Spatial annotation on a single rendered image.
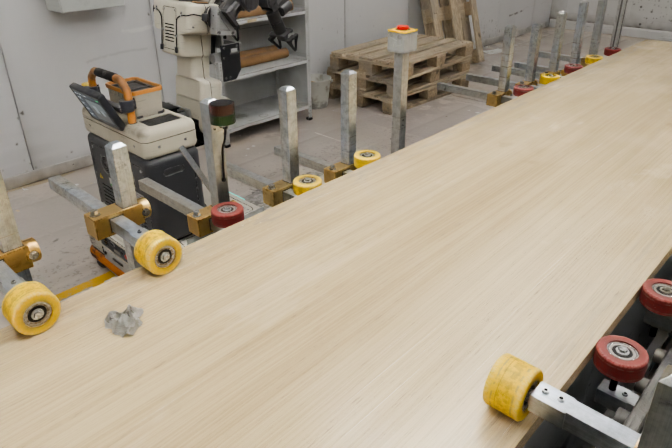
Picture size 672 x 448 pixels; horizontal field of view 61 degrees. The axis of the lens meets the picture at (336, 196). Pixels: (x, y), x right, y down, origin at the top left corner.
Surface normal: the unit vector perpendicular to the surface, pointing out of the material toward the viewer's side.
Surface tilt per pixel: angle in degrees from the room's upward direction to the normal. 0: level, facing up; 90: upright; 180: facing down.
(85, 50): 90
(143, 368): 0
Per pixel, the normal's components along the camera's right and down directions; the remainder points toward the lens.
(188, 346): -0.01, -0.90
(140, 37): 0.73, 0.30
